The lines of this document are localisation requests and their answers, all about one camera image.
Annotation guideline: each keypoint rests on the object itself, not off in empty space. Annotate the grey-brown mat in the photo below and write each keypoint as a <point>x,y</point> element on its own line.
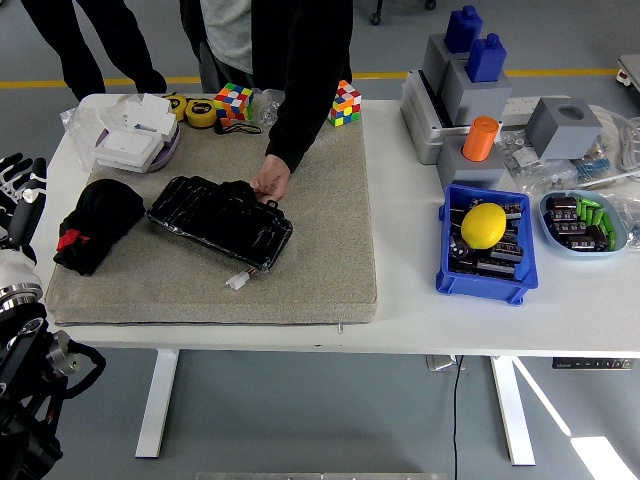
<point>310,240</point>

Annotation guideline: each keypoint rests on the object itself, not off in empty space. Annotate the grey block with round hole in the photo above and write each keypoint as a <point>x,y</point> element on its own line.
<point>560,132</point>

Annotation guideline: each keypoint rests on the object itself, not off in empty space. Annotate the blue bottle-shaped block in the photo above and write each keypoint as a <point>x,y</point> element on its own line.
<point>486,60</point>
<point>464,30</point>

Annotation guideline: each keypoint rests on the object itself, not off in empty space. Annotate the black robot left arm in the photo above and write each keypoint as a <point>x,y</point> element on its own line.
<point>25,380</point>

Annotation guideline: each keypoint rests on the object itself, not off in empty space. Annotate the person's hand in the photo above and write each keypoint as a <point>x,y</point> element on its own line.
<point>273,177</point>

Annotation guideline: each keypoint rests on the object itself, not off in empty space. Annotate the grey block with blue bottle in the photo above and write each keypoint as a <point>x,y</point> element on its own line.
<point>475,102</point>
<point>435,62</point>

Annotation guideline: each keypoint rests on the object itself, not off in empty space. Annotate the colourful puzzle cube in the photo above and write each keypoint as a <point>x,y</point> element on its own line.
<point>234,102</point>
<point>346,102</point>

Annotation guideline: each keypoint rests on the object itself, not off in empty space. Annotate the clear bag of metal parts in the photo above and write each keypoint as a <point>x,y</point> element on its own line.
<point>552,180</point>

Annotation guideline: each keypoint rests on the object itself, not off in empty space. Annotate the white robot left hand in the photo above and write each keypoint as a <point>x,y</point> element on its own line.
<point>17,267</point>

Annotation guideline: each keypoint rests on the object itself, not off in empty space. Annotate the blue plastic bin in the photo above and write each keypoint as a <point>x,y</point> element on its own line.
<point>527,280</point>

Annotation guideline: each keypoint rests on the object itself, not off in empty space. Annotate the person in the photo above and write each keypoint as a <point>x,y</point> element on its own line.
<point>100,45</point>
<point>310,75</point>

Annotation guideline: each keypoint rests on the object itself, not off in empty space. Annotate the white table leg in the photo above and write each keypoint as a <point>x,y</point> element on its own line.
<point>515,415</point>
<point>155,405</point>

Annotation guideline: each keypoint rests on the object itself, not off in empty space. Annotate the black chair caster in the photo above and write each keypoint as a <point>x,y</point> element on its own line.
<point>430,4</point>
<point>374,19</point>

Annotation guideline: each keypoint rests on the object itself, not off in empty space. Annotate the light blue tray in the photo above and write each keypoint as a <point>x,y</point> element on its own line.
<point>617,227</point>

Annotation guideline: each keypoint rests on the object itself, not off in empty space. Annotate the grey block with orange cylinder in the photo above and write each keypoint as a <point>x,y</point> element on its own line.
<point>470,172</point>

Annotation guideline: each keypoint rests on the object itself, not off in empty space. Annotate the silver under-table bracket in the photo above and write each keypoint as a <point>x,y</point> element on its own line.
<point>440,362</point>

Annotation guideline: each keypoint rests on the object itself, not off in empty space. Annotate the clear bag of small parts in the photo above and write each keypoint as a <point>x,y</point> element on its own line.
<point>520,152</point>

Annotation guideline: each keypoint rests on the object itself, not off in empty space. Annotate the white thin rod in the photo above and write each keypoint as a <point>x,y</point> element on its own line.
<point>615,179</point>

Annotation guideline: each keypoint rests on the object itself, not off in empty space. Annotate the yellow lemon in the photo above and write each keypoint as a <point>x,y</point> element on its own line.
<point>482,225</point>

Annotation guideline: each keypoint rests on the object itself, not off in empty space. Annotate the purple bowl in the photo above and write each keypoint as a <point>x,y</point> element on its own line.
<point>170,150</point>

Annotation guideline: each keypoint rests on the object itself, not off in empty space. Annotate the open white cardboard box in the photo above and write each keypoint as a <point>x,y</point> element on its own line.
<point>147,112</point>

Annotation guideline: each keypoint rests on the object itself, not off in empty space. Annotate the yellow tape measure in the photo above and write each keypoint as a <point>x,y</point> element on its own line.
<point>177,106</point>
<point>201,112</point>

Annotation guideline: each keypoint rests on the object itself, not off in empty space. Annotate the black table control panel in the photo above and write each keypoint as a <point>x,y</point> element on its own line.
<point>590,363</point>

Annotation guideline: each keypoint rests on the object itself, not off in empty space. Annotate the flat white box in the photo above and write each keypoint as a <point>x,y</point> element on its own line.
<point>127,147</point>

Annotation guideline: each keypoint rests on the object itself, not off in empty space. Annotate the white cart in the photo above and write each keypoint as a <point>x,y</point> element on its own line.
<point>631,72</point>

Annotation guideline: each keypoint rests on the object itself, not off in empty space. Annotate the bag of blue resistors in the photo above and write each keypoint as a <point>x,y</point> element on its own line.
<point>595,165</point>

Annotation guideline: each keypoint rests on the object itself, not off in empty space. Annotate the black rag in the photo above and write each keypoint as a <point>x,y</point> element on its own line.
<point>100,225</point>

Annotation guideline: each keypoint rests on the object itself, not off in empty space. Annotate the orange cylinder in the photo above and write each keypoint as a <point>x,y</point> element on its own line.
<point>480,140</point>

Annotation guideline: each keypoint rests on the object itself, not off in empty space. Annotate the clear plastic bag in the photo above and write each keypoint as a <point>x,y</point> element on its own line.
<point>631,220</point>
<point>80,135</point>
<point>265,107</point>

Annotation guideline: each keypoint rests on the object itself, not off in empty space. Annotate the light grey plastic case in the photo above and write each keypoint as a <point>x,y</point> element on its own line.
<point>417,120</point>

